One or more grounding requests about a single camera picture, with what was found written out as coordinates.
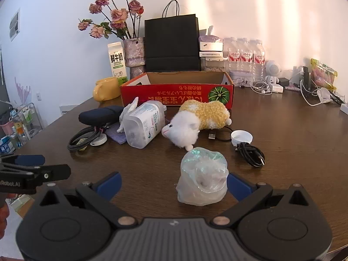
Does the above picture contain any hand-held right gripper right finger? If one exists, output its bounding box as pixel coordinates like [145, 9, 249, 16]
[212, 172, 310, 227]

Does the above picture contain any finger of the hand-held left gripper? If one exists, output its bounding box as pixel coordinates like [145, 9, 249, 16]
[0, 154, 46, 167]
[26, 164, 72, 183]

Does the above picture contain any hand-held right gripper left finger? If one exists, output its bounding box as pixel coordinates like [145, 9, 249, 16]
[38, 172, 138, 230]

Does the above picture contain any black usb cable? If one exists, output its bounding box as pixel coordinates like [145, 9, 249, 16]
[208, 126, 265, 167]

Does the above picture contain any clear plastic bag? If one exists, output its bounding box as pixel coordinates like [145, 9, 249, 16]
[176, 147, 228, 206]

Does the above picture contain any purple woven pouch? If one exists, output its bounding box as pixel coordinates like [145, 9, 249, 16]
[105, 122, 128, 144]

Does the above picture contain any clear plastic jar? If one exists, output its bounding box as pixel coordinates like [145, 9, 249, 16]
[124, 100, 167, 149]

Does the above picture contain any navy fabric pouch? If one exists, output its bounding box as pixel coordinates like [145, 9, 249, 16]
[79, 105, 125, 126]

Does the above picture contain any yellow white plush sheep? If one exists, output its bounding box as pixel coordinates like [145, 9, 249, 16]
[161, 100, 232, 151]

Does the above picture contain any red cardboard box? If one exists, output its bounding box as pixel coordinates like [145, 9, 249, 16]
[120, 71, 235, 109]

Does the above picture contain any person's left hand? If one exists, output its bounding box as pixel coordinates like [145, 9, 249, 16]
[0, 193, 17, 236]

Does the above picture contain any blue white packet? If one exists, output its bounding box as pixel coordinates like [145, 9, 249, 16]
[0, 136, 15, 154]

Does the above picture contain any metal storage rack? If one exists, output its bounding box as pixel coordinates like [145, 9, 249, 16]
[11, 103, 44, 147]

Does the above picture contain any white round charger puck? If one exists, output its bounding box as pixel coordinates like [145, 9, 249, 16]
[90, 135, 108, 147]

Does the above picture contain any white round lid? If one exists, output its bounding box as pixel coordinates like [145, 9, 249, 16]
[231, 130, 253, 146]

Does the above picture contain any yellow ceramic mug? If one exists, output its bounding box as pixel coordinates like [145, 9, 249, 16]
[93, 77, 122, 102]

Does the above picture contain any white purple printed box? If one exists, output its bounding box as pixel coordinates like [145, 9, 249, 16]
[230, 71, 254, 87]

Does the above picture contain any white green milk carton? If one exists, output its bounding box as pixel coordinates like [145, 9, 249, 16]
[107, 42, 128, 85]

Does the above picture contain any white robot toy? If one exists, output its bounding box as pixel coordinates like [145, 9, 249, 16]
[264, 60, 282, 84]

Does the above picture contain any clear patterned box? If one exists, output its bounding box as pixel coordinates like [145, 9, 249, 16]
[201, 58, 227, 72]

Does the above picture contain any white face mask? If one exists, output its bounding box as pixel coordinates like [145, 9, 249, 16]
[317, 87, 331, 104]

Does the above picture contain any black desk device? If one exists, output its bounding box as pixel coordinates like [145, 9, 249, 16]
[300, 67, 313, 91]

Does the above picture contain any purple textured vase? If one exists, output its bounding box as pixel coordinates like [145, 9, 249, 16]
[123, 37, 146, 79]

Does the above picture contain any yellow pink snack packet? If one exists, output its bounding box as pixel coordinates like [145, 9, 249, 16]
[311, 58, 338, 91]

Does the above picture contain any purple tissue pack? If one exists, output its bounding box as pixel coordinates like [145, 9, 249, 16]
[198, 26, 224, 52]

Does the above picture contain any black paper bag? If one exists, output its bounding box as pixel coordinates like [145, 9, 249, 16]
[144, 0, 202, 72]

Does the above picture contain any dried pink flower bouquet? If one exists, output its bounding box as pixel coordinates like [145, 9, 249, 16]
[78, 0, 144, 40]

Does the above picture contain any black coiled cable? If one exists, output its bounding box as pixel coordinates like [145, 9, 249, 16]
[67, 126, 105, 152]

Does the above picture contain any white cable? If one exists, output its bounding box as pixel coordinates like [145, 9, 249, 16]
[292, 67, 327, 107]

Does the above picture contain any white wall vent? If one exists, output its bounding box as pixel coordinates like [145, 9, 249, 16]
[9, 8, 21, 42]

